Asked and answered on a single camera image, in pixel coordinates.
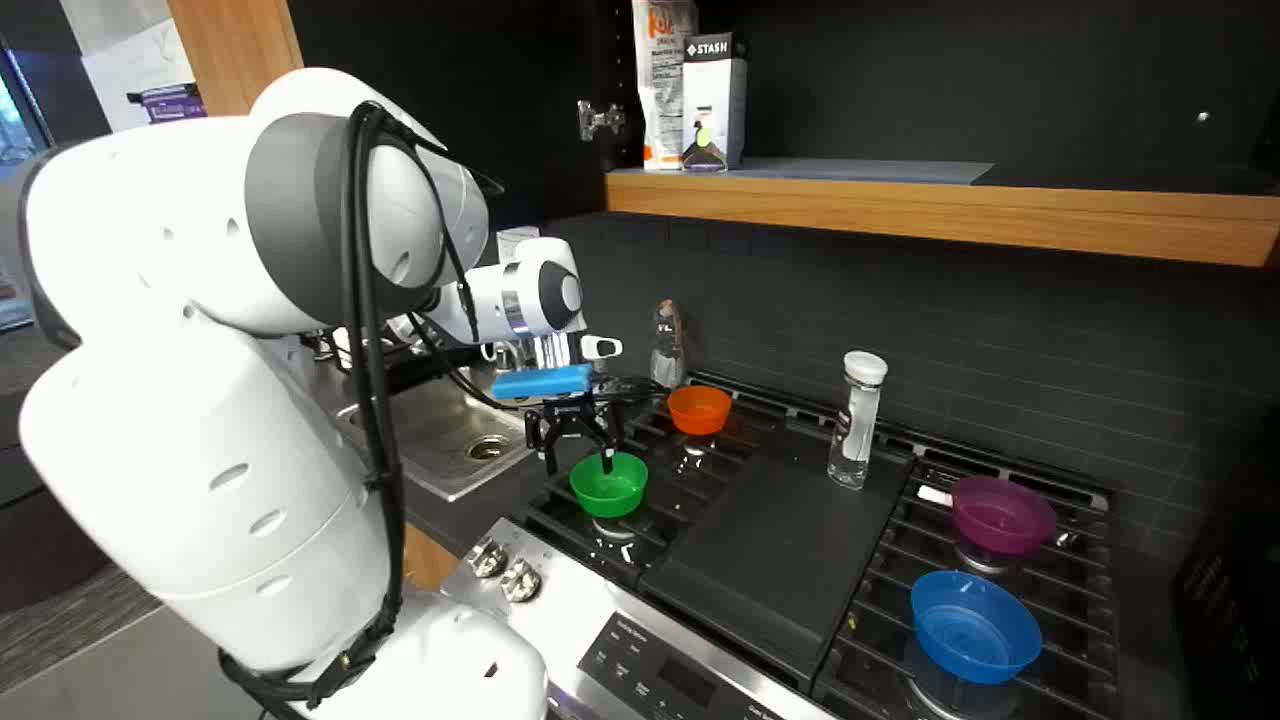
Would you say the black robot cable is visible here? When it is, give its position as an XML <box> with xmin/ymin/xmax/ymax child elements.
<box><xmin>215</xmin><ymin>100</ymin><xmax>511</xmax><ymax>715</ymax></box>

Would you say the orange and white box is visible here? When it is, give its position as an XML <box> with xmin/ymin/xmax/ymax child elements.
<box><xmin>627</xmin><ymin>0</ymin><xmax>699</xmax><ymax>177</ymax></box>

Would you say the orange plastic bowl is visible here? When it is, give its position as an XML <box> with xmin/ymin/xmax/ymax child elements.
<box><xmin>662</xmin><ymin>380</ymin><xmax>738</xmax><ymax>440</ymax></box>

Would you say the silver stove knob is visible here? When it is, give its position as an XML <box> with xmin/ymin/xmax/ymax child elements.
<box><xmin>497</xmin><ymin>556</ymin><xmax>546</xmax><ymax>608</ymax></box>
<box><xmin>460</xmin><ymin>537</ymin><xmax>511</xmax><ymax>582</ymax></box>

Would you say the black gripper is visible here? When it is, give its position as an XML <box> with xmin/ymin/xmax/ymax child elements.
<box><xmin>519</xmin><ymin>382</ymin><xmax>645</xmax><ymax>479</ymax></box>

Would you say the silver door hinge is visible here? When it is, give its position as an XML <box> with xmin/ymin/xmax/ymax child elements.
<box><xmin>577</xmin><ymin>96</ymin><xmax>633</xmax><ymax>143</ymax></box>

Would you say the white box black top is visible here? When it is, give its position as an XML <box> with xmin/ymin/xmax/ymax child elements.
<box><xmin>679</xmin><ymin>33</ymin><xmax>751</xmax><ymax>177</ymax></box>

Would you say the clear bottle white cap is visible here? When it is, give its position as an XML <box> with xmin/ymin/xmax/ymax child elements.
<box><xmin>823</xmin><ymin>348</ymin><xmax>891</xmax><ymax>496</ymax></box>

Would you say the stainless gas stove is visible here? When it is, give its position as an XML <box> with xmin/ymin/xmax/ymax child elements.
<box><xmin>435</xmin><ymin>374</ymin><xmax>1154</xmax><ymax>720</ymax></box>

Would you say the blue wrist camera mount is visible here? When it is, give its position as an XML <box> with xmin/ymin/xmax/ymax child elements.
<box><xmin>487</xmin><ymin>365</ymin><xmax>600</xmax><ymax>407</ymax></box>

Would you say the blue plastic bowl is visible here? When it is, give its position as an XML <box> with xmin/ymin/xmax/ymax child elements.
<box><xmin>908</xmin><ymin>569</ymin><xmax>1048</xmax><ymax>693</ymax></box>

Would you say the wooden cupboard black interior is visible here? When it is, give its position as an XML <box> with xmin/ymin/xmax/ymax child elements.
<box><xmin>602</xmin><ymin>0</ymin><xmax>1280</xmax><ymax>270</ymax></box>

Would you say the wooden base cabinet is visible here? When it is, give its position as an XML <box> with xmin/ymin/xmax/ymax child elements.
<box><xmin>394</xmin><ymin>520</ymin><xmax>469</xmax><ymax>596</ymax></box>

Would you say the clear spray bottle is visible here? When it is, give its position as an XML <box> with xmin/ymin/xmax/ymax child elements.
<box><xmin>649</xmin><ymin>294</ymin><xmax>691</xmax><ymax>402</ymax></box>

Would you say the white wall poster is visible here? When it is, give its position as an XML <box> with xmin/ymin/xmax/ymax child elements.
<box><xmin>54</xmin><ymin>0</ymin><xmax>206</xmax><ymax>133</ymax></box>

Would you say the black griddle plate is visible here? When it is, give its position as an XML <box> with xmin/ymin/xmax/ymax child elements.
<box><xmin>641</xmin><ymin>446</ymin><xmax>921</xmax><ymax>689</ymax></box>

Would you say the green plastic bowl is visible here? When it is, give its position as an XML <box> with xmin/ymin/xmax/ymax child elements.
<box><xmin>565</xmin><ymin>446</ymin><xmax>656</xmax><ymax>522</ymax></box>

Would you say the purple plastic bowl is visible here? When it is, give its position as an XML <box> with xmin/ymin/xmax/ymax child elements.
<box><xmin>916</xmin><ymin>471</ymin><xmax>1066</xmax><ymax>558</ymax></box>

